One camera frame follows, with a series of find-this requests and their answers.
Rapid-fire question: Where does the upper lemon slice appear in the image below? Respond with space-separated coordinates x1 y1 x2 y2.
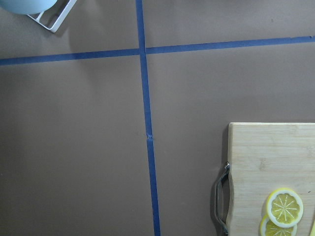
266 188 304 228

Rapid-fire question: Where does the bamboo cutting board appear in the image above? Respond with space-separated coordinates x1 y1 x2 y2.
226 122 315 236

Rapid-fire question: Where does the lower lemon slice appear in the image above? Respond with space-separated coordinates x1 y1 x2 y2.
259 215 297 236

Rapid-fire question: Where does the light blue cup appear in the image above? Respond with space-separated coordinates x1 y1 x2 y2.
0 0 57 15

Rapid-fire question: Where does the lemon slice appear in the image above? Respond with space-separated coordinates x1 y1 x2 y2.
266 188 304 228
259 215 297 236

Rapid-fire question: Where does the board metal handle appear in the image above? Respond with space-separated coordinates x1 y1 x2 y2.
214 161 231 236

